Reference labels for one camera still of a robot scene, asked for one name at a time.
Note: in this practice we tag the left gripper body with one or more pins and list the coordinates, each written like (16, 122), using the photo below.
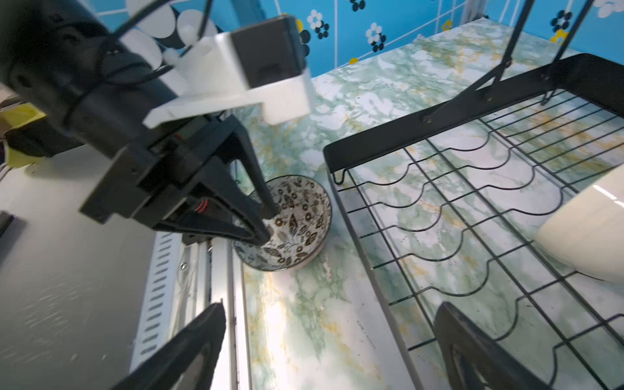
(154, 179)

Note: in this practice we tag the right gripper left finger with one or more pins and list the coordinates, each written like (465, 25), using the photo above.
(188, 360)

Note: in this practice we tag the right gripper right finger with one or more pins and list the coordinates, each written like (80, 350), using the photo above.
(473, 360)

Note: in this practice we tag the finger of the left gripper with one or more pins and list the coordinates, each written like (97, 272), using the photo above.
(232, 214)
(243, 151)

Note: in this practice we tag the black floral pink bowl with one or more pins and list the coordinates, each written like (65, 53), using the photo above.
(298, 232)

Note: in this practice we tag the plain white bowl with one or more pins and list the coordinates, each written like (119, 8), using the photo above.
(587, 233)

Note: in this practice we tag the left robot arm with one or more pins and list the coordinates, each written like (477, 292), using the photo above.
(49, 57)

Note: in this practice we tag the black two-tier dish rack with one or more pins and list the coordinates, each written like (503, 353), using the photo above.
(444, 205)

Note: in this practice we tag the aluminium front rail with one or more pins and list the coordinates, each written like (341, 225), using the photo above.
(183, 280)

